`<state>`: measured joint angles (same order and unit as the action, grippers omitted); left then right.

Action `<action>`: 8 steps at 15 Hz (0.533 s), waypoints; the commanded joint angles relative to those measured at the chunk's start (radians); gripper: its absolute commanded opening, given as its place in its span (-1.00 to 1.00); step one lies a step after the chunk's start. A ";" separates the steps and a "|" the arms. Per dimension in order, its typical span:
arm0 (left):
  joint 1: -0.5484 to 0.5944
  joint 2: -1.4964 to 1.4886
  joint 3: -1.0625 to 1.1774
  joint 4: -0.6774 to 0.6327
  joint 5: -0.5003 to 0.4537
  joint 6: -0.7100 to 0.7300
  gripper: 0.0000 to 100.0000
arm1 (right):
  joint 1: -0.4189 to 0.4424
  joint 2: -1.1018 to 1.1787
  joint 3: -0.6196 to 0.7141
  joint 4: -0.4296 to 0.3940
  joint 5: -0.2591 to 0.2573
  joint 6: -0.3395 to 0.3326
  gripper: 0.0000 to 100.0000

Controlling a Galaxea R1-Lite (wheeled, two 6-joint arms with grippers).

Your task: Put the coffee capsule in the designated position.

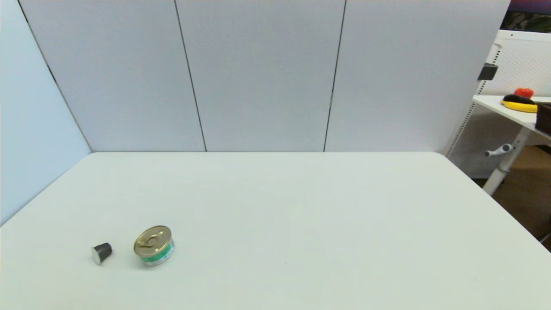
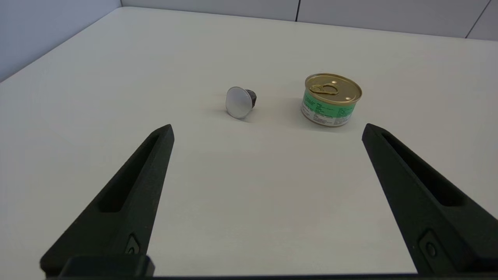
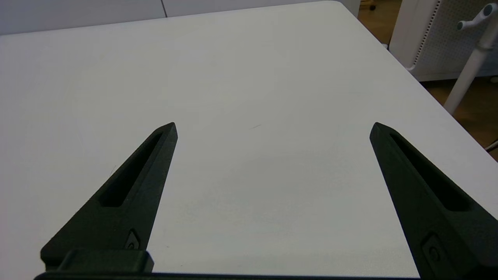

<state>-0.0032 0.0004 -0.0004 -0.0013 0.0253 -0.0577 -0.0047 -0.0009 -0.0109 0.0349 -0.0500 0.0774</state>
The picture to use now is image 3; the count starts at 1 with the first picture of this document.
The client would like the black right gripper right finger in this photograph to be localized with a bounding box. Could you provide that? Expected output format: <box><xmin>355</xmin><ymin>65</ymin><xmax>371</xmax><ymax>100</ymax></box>
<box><xmin>369</xmin><ymin>122</ymin><xmax>498</xmax><ymax>279</ymax></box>

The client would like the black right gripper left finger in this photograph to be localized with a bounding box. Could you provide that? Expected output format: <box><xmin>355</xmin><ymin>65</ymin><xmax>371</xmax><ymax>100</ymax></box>
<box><xmin>40</xmin><ymin>122</ymin><xmax>179</xmax><ymax>273</ymax></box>

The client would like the white side table leg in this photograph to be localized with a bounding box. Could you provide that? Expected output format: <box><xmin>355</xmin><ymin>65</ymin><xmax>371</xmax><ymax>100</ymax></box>
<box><xmin>443</xmin><ymin>8</ymin><xmax>498</xmax><ymax>115</ymax></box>

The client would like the white perforated panel cabinet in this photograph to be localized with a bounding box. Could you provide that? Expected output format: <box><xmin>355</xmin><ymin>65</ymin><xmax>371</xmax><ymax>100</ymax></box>
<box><xmin>388</xmin><ymin>0</ymin><xmax>498</xmax><ymax>82</ymax></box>

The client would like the white crank handle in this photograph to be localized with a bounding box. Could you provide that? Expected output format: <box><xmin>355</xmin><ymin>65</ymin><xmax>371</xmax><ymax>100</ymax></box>
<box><xmin>456</xmin><ymin>3</ymin><xmax>498</xmax><ymax>32</ymax></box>

